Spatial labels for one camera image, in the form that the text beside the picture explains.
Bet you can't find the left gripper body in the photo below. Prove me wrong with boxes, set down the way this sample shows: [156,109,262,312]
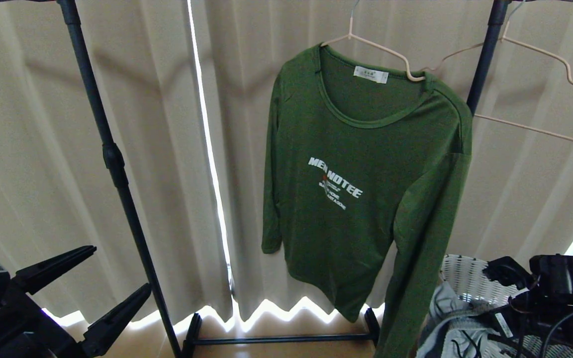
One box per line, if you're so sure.
[0,282,89,358]

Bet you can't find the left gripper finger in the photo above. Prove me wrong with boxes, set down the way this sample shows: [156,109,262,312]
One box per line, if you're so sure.
[81,283,152,358]
[13,245,97,295]

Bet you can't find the green printed shirt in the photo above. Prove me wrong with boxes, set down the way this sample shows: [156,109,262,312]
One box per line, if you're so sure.
[261,44,474,358]

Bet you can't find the pale grey shorts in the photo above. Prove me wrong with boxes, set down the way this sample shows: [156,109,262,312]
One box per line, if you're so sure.
[416,281,505,358]

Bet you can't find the pink clothes hanger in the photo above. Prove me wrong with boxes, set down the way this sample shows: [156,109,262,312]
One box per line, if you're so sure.
[420,0,573,152]
[320,0,427,83]

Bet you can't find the black clothes rack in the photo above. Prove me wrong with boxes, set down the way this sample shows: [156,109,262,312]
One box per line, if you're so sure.
[0,0,573,358]

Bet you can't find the white laundry basket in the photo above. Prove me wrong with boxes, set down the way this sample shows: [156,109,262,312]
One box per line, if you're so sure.
[438,255,573,358]

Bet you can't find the beige curtain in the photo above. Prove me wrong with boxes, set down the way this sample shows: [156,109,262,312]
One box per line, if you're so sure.
[0,0,573,324]

